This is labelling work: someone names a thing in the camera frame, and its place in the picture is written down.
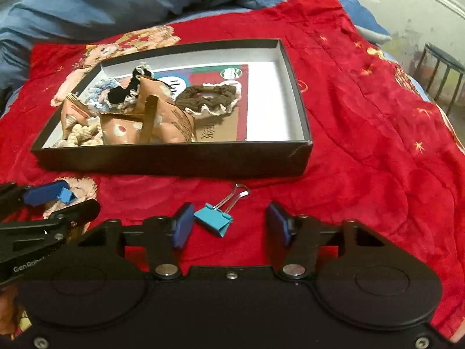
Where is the round black metal stool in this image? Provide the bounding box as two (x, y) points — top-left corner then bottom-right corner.
(414, 42), (465, 115)

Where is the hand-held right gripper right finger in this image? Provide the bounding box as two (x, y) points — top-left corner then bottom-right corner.
(267, 202), (388, 281)

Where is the blue and white scrunchie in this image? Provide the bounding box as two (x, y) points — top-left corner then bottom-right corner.
(84, 78), (117, 109)

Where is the red teddy bear blanket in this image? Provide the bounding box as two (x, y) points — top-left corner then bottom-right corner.
(0, 0), (465, 342)

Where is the orange snack packet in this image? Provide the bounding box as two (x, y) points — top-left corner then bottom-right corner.
(99, 113), (143, 145)
(62, 92), (99, 140)
(136, 74), (175, 104)
(143, 95), (197, 143)

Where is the blue plush blanket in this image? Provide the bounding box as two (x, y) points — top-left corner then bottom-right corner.
(0, 0), (328, 42)

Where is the brown lace-trimmed scrunchie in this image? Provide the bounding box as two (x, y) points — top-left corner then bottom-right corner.
(175, 81), (243, 117)

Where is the black lace-trimmed scrunchie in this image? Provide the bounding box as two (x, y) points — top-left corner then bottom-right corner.
(108, 63), (155, 109)

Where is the beige scrunchie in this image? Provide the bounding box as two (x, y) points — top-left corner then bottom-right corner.
(51, 122), (106, 148)

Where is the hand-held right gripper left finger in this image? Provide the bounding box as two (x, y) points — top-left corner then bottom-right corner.
(78, 202), (196, 281)

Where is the blue binder clip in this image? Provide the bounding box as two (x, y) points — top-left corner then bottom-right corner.
(194, 184), (251, 238)
(58, 187), (78, 205)

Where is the shallow black cardboard box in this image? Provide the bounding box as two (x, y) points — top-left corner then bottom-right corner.
(30, 38), (314, 179)

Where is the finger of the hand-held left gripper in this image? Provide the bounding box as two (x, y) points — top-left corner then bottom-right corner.
(0, 182), (62, 222)
(0, 199), (101, 262)

